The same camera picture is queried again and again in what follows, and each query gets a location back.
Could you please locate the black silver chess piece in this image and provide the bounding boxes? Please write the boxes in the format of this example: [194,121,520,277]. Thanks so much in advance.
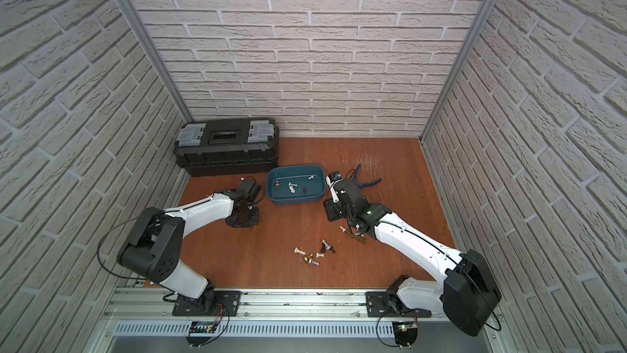
[320,240,336,254]

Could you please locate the circuit board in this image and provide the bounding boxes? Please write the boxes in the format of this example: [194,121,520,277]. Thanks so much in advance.
[186,321,221,348]
[392,322,419,349]

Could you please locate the right circuit board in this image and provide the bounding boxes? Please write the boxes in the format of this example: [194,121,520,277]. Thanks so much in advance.
[392,322,419,349]

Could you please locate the blue handled pliers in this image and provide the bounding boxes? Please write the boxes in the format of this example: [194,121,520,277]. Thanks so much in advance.
[351,164,382,190]

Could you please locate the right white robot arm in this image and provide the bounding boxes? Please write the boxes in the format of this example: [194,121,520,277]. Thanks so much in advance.
[323,172,502,337]

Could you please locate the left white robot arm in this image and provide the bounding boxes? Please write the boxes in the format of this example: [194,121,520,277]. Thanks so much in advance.
[117,178,261,300]

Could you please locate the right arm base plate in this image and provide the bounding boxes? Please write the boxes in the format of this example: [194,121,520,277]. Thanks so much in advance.
[365,291,432,318]

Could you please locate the black plastic toolbox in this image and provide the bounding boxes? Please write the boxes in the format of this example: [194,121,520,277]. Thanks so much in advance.
[174,117,279,177]

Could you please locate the left circuit board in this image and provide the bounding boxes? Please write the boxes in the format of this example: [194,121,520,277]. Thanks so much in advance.
[186,321,221,348]

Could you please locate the aluminium mounting rail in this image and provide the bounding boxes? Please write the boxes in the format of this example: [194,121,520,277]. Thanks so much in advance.
[101,286,414,322]

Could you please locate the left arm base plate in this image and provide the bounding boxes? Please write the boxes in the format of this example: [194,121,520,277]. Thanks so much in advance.
[172,289,243,317]

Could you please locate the teal plastic storage tray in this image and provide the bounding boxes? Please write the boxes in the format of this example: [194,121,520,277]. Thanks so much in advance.
[265,165,327,206]

